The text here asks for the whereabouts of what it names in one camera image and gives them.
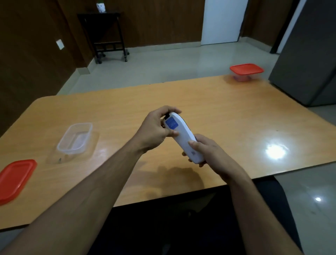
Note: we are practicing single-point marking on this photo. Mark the person's left hand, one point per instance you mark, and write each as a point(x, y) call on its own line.
point(152, 131)

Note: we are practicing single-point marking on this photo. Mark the person's right hand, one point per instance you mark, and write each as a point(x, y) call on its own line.
point(218, 157)

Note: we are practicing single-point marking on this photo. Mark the white remote control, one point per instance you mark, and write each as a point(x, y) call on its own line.
point(183, 136)

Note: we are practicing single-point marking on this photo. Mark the red-lidded plastic container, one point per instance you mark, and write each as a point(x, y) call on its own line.
point(245, 77)
point(76, 139)

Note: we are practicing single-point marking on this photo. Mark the person's left forearm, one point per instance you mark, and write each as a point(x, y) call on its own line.
point(71, 212)

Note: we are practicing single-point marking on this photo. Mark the person's right forearm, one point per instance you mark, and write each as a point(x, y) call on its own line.
point(260, 218)

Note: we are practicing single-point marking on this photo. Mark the person's black trousers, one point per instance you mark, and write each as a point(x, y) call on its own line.
point(183, 223)

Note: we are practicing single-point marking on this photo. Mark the black wheeled side table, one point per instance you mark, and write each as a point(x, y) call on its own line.
point(99, 15)

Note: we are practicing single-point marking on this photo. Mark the white door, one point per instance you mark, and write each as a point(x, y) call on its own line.
point(223, 21)

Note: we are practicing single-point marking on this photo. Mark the white plant pot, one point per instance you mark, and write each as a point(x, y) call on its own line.
point(100, 8)

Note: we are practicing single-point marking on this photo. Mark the grey refrigerator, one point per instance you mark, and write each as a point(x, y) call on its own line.
point(307, 57)

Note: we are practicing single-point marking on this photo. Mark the blank white wall plate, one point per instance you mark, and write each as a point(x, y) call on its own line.
point(60, 44)

